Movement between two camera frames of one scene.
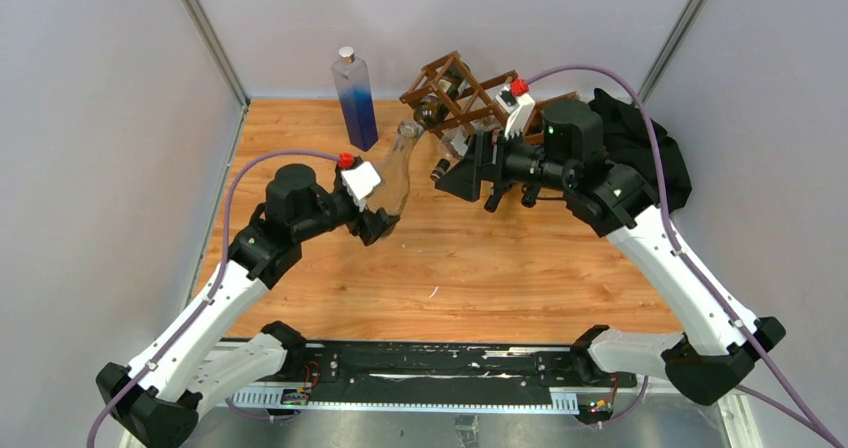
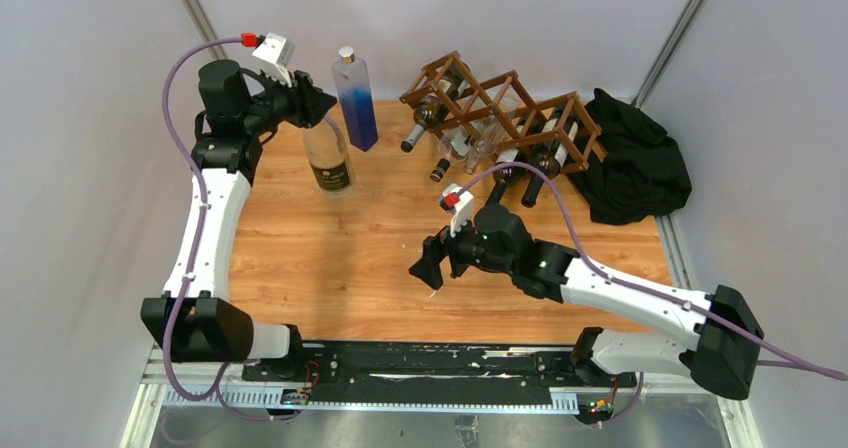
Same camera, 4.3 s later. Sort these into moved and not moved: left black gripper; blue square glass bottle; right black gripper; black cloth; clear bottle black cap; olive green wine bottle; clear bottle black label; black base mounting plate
Moved: right black gripper; left black gripper; clear bottle black label
Not moved: clear bottle black cap; olive green wine bottle; black base mounting plate; black cloth; blue square glass bottle
